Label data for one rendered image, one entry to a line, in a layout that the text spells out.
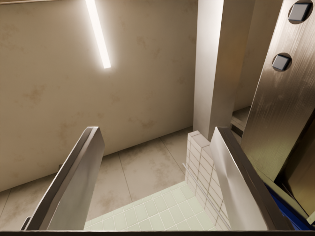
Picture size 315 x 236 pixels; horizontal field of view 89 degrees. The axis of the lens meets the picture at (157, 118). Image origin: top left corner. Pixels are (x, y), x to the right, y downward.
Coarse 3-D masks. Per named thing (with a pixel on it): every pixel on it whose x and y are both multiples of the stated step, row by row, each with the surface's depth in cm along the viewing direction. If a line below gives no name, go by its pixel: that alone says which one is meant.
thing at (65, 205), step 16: (96, 128) 10; (80, 144) 9; (96, 144) 10; (80, 160) 8; (96, 160) 10; (64, 176) 7; (80, 176) 8; (96, 176) 10; (48, 192) 6; (64, 192) 6; (80, 192) 8; (48, 208) 6; (64, 208) 6; (80, 208) 8; (32, 224) 6; (48, 224) 6; (64, 224) 6; (80, 224) 8
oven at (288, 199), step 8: (264, 64) 63; (256, 88) 69; (256, 168) 80; (264, 176) 77; (264, 184) 78; (272, 184) 74; (280, 184) 72; (272, 192) 75; (280, 192) 71; (288, 192) 69; (280, 200) 72; (288, 200) 68; (288, 208) 69; (296, 208) 66; (296, 216) 67; (304, 216) 64
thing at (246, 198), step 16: (224, 128) 10; (224, 144) 9; (224, 160) 9; (240, 160) 8; (224, 176) 9; (240, 176) 7; (256, 176) 7; (224, 192) 9; (240, 192) 7; (256, 192) 6; (240, 208) 7; (256, 208) 6; (272, 208) 6; (240, 224) 7; (256, 224) 6; (272, 224) 6; (288, 224) 6
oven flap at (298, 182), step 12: (312, 132) 56; (300, 144) 61; (312, 144) 57; (300, 156) 62; (312, 156) 57; (288, 168) 68; (300, 168) 62; (312, 168) 57; (288, 180) 68; (300, 180) 62; (312, 180) 58; (300, 192) 63; (312, 192) 58; (300, 204) 63; (312, 204) 58; (312, 216) 56
